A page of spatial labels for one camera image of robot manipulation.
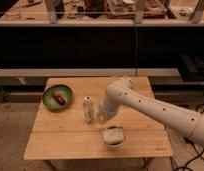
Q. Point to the white bowl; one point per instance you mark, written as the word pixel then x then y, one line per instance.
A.
pixel 113 137

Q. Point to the long workbench shelf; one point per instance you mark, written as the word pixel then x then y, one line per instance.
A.
pixel 44 38

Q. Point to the wooden table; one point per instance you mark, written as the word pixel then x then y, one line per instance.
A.
pixel 65 135

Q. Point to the green ceramic plate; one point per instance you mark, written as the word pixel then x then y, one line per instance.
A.
pixel 64 90

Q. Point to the brown sausage on plate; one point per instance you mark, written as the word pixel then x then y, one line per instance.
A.
pixel 58 98

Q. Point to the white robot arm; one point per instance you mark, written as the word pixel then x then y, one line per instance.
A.
pixel 188 123

